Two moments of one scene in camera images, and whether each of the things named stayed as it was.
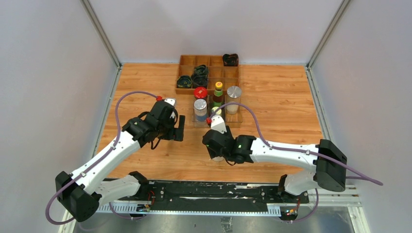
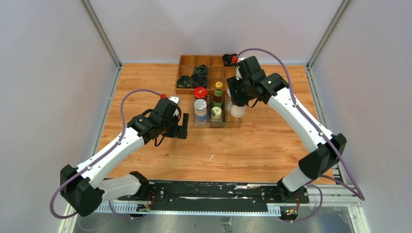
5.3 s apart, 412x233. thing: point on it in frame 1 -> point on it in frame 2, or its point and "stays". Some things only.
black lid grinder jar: x=218 y=159 -> x=237 y=110
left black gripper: x=176 y=134 stays
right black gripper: x=214 y=154 -> x=234 y=85
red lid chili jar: x=200 y=92 stays
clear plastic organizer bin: x=228 y=107 stays
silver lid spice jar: x=200 y=107 stays
